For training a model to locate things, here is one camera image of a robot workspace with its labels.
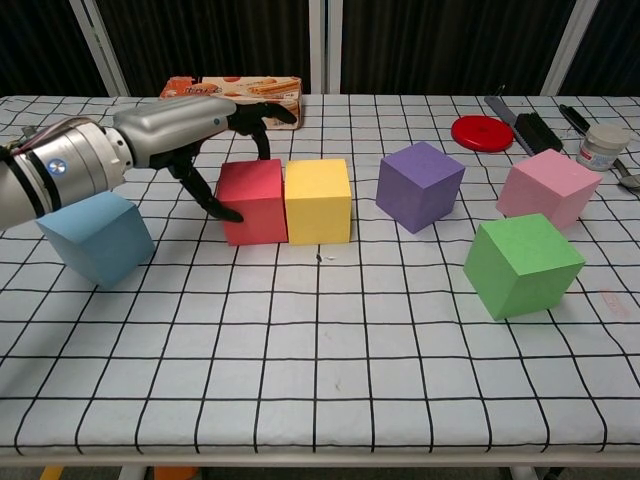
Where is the purple foam cube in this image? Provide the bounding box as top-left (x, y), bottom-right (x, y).
top-left (375, 141), bottom-right (466, 235)

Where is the metal spoon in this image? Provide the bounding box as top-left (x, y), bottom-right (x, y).
top-left (612, 157), bottom-right (640, 190)

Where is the light blue foam cube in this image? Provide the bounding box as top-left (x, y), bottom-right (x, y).
top-left (35, 192), bottom-right (157, 289)

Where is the white black-checked tablecloth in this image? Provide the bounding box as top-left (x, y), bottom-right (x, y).
top-left (0, 93), bottom-right (640, 456)

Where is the dark pleated curtain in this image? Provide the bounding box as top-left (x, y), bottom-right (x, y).
top-left (559, 0), bottom-right (640, 97)
top-left (0, 0), bottom-right (109, 97)
top-left (339, 0), bottom-right (574, 96)
top-left (97, 0), bottom-right (311, 96)

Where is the yellow foam cube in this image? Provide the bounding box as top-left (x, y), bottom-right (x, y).
top-left (284, 158), bottom-right (353, 246)

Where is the red round disc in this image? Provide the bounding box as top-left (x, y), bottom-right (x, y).
top-left (450, 114), bottom-right (515, 154)

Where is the white frame post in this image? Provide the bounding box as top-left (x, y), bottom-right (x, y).
top-left (307, 0), bottom-right (342, 96)
top-left (68, 0), bottom-right (132, 97)
top-left (541, 0), bottom-right (590, 96)

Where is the small white jar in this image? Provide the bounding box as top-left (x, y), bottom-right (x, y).
top-left (575, 123), bottom-right (630, 173)

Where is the red foam cube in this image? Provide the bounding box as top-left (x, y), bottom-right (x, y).
top-left (215, 158), bottom-right (290, 247)

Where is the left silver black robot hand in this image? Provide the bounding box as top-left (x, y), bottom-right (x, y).
top-left (113, 94), bottom-right (297, 223)

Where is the orange wafer snack box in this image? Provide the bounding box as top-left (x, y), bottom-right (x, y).
top-left (158, 75), bottom-right (303, 131)

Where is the pink foam cube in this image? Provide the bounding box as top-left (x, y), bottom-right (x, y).
top-left (495, 148), bottom-right (603, 230)

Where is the green foam cube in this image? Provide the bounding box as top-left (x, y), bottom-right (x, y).
top-left (462, 213), bottom-right (587, 322)

